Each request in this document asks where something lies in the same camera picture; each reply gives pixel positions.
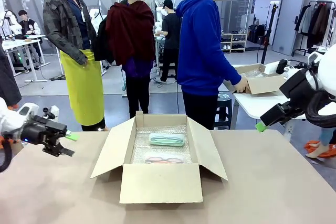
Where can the dark grey coat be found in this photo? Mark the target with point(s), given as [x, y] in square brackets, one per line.
[8, 77]

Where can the person's right hand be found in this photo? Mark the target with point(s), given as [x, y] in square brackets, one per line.
[242, 85]

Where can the bare mannequin foot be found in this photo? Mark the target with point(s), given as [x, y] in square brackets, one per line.
[319, 151]

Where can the clothes rack with garments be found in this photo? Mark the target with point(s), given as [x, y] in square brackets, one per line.
[317, 22]

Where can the person in black with cap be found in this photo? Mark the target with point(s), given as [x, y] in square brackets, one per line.
[170, 32]

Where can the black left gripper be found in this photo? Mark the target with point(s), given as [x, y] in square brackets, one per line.
[39, 133]

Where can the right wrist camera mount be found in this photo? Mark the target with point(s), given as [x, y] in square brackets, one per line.
[283, 65]

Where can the mint green glasses case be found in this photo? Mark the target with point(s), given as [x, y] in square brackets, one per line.
[166, 140]

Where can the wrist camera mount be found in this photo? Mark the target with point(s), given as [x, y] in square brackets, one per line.
[283, 65]
[54, 111]

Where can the small cardboard box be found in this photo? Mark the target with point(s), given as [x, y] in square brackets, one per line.
[265, 85]

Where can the open cardboard shipping box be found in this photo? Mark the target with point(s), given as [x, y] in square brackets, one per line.
[160, 184]

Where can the clear bubble wrap sheet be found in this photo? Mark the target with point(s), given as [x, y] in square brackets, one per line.
[141, 146]

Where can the black plastic stool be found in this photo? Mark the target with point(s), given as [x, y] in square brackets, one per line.
[223, 111]

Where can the orange cloth on floor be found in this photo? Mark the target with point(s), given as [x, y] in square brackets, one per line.
[312, 145]

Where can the wooden shoe rack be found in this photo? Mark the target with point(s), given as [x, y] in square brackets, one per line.
[235, 43]

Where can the white office desk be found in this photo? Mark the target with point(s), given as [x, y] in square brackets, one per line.
[15, 42]

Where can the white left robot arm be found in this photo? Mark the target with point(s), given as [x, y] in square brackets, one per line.
[6, 119]

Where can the person in blue hoodie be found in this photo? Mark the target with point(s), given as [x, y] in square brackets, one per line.
[199, 37]

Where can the black shoulder bag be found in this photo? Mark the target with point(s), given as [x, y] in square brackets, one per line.
[101, 43]

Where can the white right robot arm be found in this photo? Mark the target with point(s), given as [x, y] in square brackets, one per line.
[329, 64]

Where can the grey door panel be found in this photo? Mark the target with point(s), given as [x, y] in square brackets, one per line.
[288, 19]

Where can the mannequin with yellow apron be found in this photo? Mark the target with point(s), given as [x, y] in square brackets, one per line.
[60, 24]

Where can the red glasses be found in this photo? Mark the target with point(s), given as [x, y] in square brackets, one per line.
[157, 159]

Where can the seated person in varsity jacket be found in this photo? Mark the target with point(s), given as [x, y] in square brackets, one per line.
[29, 26]

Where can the black equipment cases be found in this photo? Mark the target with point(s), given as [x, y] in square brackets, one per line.
[256, 33]

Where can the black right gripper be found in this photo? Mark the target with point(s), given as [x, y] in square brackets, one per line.
[296, 90]

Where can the person's right forearm blue sleeve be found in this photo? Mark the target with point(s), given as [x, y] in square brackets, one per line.
[232, 77]

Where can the black tripod stand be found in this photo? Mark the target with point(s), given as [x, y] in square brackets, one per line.
[270, 30]

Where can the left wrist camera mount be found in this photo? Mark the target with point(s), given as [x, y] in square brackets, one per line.
[54, 111]

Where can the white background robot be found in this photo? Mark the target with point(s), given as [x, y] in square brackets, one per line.
[9, 23]

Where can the mannequin with maroon cloth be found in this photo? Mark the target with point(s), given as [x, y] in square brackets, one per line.
[128, 30]

